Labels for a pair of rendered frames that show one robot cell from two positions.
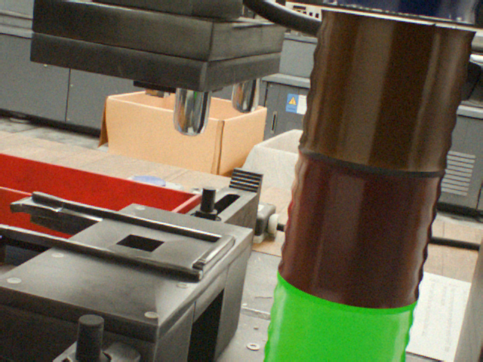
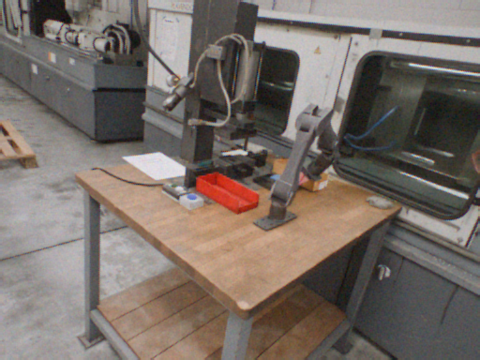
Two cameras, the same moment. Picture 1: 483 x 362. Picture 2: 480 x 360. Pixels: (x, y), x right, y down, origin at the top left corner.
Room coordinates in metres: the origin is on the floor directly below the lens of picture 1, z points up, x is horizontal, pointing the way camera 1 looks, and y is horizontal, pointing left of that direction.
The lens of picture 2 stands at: (1.86, 0.80, 1.53)
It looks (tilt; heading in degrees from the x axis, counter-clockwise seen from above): 22 degrees down; 206
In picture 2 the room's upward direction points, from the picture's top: 9 degrees clockwise
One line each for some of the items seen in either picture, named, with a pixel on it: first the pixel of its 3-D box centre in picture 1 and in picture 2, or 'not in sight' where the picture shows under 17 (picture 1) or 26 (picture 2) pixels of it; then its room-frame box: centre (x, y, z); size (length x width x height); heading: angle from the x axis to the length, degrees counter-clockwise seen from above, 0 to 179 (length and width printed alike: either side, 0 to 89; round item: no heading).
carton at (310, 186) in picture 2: not in sight; (299, 174); (0.23, 0.32, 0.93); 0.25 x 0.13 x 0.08; 77
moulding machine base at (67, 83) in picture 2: not in sight; (54, 67); (-2.21, -5.12, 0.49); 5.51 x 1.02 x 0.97; 73
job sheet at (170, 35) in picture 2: not in sight; (169, 37); (-0.57, -1.27, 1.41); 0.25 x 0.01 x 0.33; 73
